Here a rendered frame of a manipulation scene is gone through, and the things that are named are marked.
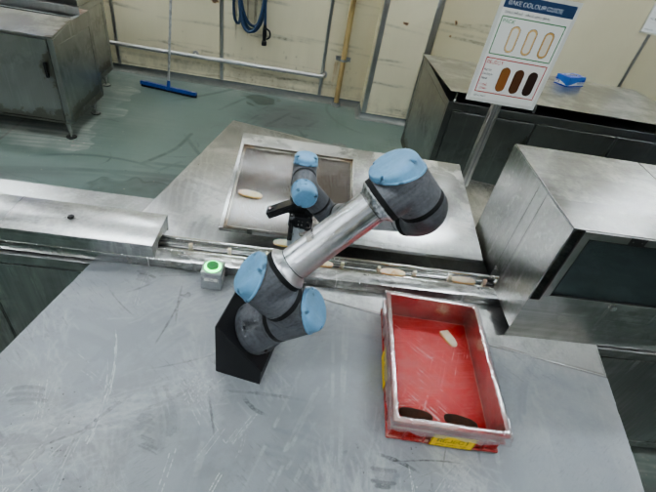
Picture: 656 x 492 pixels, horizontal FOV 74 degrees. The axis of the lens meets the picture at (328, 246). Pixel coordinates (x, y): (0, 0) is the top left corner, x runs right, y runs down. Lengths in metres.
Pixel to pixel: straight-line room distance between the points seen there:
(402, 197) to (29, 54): 3.40
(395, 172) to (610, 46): 5.05
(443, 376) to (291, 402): 0.49
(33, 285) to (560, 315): 1.87
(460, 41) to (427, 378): 4.27
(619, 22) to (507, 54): 3.70
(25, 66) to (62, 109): 0.35
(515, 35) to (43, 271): 2.07
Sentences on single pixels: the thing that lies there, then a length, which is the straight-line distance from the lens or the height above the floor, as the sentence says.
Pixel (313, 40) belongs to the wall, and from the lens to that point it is 5.08.
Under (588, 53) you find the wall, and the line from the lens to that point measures 5.80.
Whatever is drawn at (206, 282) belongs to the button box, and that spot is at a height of 0.85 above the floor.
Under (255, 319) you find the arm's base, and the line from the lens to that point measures 1.19.
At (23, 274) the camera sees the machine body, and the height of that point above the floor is 0.71.
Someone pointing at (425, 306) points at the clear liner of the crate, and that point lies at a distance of 1.54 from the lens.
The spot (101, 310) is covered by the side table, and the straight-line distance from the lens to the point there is 1.54.
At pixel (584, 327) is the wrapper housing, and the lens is 1.78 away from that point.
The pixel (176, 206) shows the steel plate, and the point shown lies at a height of 0.82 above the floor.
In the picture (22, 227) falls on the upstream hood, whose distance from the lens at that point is 1.75.
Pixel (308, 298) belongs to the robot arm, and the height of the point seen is 1.14.
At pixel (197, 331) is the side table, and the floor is 0.82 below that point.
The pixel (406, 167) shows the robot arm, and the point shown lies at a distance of 0.95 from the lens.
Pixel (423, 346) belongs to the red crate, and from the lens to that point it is 1.51.
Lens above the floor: 1.95
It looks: 40 degrees down
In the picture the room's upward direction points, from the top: 12 degrees clockwise
